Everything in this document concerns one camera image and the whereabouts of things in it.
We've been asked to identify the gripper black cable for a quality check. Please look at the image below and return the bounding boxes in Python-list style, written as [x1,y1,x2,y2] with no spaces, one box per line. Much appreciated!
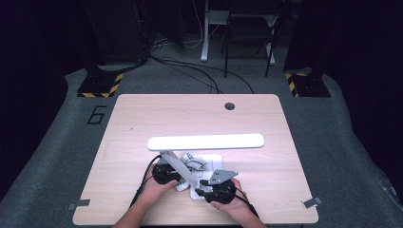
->
[129,154,163,208]
[234,186,260,219]

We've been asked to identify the white desk lamp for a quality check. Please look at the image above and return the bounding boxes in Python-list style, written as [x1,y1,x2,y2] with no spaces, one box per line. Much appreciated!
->
[146,133,265,201]

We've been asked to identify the black stand with striped base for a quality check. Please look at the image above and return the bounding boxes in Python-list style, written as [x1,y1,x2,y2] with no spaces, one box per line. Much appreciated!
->
[76,0,125,99]
[284,0,332,98]

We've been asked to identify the dark curtain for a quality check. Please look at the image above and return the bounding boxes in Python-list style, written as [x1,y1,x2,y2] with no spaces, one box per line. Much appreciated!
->
[0,0,86,203]
[283,0,403,194]

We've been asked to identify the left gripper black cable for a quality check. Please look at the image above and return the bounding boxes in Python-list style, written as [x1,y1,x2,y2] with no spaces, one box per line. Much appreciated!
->
[129,154,163,208]

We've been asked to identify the dark cabinet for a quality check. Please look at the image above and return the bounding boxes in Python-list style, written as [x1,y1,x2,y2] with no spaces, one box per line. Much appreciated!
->
[82,0,150,66]

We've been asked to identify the white cloth with dark pattern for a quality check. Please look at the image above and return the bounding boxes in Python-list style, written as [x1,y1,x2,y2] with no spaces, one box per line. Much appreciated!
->
[175,151,208,193]

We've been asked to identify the grey tape piece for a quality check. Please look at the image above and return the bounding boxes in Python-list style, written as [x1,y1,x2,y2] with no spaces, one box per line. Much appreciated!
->
[302,197,323,209]
[67,199,91,211]

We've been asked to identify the white desk frame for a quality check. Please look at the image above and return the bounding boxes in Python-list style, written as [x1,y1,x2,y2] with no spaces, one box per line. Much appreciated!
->
[200,0,277,67]

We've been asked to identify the person's left hand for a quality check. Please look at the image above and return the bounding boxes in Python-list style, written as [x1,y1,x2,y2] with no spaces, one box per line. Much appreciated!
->
[139,164,178,207]

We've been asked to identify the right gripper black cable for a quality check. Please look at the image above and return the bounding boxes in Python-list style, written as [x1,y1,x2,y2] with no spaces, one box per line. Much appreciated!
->
[234,186,260,219]

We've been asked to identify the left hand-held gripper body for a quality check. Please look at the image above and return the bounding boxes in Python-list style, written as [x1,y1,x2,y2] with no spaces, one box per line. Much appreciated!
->
[152,158,182,185]

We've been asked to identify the black floor cable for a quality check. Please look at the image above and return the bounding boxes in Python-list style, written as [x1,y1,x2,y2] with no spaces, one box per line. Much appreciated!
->
[148,56,224,95]
[148,55,255,95]

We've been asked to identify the white floor cable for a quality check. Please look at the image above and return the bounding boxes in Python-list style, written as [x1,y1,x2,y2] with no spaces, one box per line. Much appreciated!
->
[182,0,222,50]

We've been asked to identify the person's right hand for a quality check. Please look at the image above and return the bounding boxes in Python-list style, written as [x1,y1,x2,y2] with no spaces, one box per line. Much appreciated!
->
[211,179,255,221]

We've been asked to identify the black chair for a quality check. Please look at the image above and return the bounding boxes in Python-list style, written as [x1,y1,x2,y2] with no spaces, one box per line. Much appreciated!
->
[221,0,284,79]

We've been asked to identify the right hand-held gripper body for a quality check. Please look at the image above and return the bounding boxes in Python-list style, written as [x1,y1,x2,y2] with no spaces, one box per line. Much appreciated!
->
[204,169,240,204]

